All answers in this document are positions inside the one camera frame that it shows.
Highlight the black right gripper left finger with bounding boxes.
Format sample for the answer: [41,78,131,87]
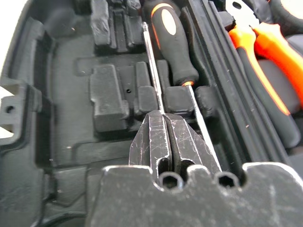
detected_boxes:
[129,113,176,183]

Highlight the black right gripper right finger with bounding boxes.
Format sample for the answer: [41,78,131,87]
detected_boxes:
[165,114,222,180]

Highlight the thin steel Phillips screwdriver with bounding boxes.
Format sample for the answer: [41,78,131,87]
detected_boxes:
[142,21,166,115]

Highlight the black plastic tool case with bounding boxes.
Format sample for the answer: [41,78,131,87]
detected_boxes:
[0,0,303,227]

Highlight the black orange handled screwdriver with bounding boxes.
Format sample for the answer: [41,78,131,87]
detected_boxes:
[143,0,223,172]

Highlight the orange black handled pliers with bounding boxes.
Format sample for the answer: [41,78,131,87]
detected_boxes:
[222,0,303,116]

